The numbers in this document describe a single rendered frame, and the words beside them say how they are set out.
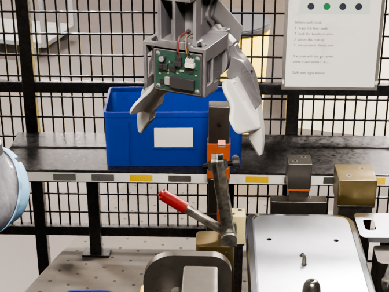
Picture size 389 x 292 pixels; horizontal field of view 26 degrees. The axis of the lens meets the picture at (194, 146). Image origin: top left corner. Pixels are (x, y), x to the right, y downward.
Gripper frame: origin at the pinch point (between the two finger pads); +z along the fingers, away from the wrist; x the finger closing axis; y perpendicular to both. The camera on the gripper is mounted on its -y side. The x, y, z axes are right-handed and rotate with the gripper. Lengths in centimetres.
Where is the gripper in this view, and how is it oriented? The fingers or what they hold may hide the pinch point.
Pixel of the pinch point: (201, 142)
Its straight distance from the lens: 97.1
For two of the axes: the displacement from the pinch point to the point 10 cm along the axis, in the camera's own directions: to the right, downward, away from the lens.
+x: 9.1, 1.7, -3.7
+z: 0.0, 9.1, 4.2
